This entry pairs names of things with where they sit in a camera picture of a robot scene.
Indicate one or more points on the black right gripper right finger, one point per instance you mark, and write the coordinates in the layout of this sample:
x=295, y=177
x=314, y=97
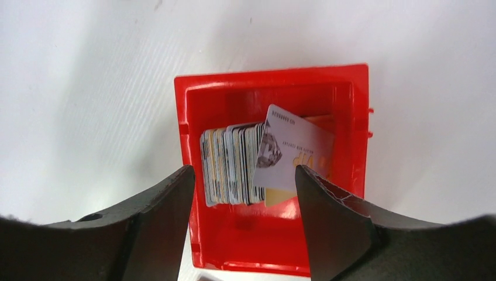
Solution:
x=349, y=238

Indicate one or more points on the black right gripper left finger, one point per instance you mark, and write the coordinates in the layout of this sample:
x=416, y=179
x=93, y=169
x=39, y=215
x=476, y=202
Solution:
x=140, y=238

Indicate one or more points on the red plastic bin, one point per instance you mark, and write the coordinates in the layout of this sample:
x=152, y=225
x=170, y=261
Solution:
x=255, y=238

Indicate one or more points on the stack of credit cards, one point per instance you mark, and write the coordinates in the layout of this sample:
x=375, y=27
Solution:
x=228, y=157

